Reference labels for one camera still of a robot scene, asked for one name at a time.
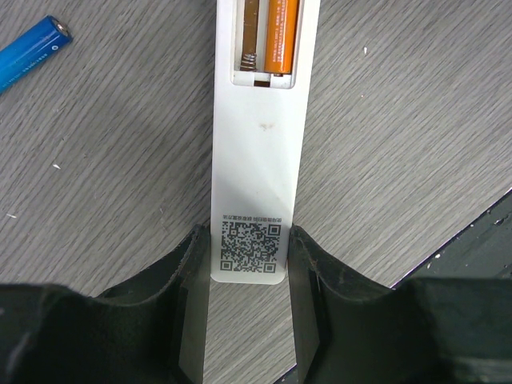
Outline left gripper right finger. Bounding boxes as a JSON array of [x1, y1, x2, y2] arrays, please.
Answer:
[[287, 223, 512, 384]]

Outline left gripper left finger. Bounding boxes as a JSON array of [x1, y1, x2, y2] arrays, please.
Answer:
[[1, 226, 210, 383]]

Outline white remote orange batteries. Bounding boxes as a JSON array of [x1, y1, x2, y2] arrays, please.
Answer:
[[210, 1, 320, 285]]

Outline orange battery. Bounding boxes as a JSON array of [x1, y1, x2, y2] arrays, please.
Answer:
[[264, 0, 299, 75]]

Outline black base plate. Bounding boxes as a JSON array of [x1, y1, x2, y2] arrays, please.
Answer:
[[275, 190, 512, 384]]

